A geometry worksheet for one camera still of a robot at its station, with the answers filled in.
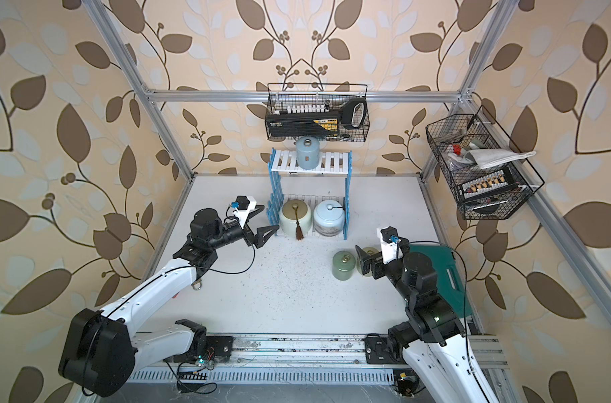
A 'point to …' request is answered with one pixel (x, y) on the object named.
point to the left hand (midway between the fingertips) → (270, 215)
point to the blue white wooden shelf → (284, 162)
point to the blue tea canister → (308, 152)
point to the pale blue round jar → (329, 217)
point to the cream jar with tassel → (295, 217)
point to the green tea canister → (343, 264)
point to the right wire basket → (451, 138)
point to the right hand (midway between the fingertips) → (373, 240)
